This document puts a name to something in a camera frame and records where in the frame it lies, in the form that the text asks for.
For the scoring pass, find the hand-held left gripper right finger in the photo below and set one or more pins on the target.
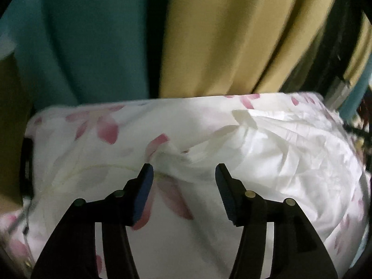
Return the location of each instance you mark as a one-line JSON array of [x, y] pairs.
[[228, 197]]

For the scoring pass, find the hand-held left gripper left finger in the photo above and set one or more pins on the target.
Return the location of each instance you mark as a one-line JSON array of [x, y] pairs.
[[144, 196]]

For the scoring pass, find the white garment with dark collar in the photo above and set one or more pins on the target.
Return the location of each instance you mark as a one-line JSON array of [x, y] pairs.
[[290, 157]]

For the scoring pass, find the floral bed sheet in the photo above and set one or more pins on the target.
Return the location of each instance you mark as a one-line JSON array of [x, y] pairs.
[[87, 151]]

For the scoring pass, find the cardboard box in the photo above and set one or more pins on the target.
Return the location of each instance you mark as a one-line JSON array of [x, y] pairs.
[[13, 122]]

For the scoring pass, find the black framed glass door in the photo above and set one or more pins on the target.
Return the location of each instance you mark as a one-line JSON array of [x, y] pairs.
[[319, 64]]

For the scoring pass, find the yellow curtain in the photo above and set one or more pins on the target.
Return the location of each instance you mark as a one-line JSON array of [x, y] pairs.
[[226, 35], [363, 52]]

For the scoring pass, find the teal curtain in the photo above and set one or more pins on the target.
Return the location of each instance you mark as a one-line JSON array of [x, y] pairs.
[[356, 96], [87, 35]]

